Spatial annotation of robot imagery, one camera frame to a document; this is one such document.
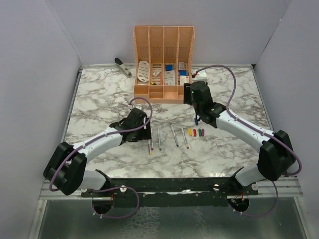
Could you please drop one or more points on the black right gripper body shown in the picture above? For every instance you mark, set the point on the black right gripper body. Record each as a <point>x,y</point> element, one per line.
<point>198,108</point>

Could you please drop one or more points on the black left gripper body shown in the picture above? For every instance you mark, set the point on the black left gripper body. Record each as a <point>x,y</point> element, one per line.
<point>142,134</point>

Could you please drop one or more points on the yellow white pen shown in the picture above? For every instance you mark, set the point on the yellow white pen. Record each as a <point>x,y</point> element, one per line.
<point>149,147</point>

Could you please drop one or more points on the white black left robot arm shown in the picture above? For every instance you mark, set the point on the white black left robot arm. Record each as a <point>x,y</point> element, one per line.
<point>66,169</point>

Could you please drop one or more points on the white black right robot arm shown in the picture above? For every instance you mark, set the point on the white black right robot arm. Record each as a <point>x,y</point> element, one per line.
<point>274,148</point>

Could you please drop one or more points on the green tipped white pen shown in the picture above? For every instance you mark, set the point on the green tipped white pen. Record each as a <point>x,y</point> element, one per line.
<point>159,139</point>

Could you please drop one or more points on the blue tipped white pen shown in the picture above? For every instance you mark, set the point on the blue tipped white pen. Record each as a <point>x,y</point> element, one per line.
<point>174,135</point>

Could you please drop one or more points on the pink tipped white pen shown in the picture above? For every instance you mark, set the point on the pink tipped white pen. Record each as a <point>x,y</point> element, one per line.
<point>184,137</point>

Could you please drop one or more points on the white red labelled box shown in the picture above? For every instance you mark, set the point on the white red labelled box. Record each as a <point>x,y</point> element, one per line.
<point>184,79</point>

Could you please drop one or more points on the blue small box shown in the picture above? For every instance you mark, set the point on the blue small box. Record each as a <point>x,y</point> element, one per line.
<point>169,67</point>

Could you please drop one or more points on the peach plastic desk organizer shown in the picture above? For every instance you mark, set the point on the peach plastic desk organizer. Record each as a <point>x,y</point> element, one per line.
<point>161,45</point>

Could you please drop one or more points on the white oval label card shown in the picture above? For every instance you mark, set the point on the white oval label card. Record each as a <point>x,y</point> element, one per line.
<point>143,73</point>

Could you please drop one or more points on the grey black stapler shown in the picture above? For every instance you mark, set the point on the grey black stapler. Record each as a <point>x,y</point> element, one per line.
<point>121,66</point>

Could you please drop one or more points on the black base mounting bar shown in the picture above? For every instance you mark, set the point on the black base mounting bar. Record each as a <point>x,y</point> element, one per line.
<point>183,192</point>

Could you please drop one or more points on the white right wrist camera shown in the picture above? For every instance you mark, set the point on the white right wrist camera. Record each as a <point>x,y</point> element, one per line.
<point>200,76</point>

